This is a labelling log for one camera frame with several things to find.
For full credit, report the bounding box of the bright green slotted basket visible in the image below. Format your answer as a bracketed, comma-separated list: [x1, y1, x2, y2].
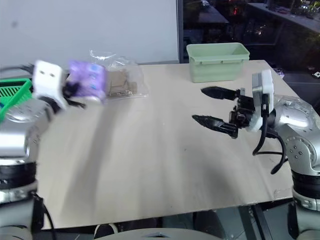
[0, 78, 34, 125]

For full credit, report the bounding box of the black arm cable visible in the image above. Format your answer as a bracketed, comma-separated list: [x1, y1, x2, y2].
[252, 96, 287, 175]
[31, 191, 58, 240]

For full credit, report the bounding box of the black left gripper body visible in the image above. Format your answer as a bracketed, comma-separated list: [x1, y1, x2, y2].
[61, 84, 77, 101]

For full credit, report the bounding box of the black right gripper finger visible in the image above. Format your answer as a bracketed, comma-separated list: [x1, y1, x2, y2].
[200, 86, 241, 102]
[191, 114, 238, 140]

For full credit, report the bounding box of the white cable loop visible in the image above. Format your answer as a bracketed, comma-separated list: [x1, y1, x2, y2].
[93, 223, 119, 237]

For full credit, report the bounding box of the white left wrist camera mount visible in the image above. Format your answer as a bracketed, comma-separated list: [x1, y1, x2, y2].
[31, 59, 69, 111]

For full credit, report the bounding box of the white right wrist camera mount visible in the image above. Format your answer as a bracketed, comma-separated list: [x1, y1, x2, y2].
[246, 69, 275, 132]

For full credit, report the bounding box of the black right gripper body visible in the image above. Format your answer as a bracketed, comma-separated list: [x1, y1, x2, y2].
[228, 87, 257, 131]

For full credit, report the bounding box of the pale green plastic bin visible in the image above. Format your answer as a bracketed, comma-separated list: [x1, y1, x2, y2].
[186, 42, 251, 83]

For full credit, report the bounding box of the clear bag of cardboard pieces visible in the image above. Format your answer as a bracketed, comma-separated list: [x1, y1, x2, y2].
[89, 49, 150, 100]

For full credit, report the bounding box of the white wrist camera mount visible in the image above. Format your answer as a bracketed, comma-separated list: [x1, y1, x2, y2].
[246, 69, 275, 132]
[31, 59, 69, 111]

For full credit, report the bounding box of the dark window frame post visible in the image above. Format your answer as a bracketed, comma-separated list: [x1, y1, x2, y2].
[176, 0, 185, 64]

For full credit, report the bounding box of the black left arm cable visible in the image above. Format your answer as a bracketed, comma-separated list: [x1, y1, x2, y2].
[31, 191, 58, 240]

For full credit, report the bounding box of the purple tissue pack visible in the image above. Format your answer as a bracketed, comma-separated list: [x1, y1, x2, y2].
[65, 59, 109, 105]

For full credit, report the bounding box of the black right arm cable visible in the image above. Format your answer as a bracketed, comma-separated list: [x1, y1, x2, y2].
[252, 96, 287, 175]

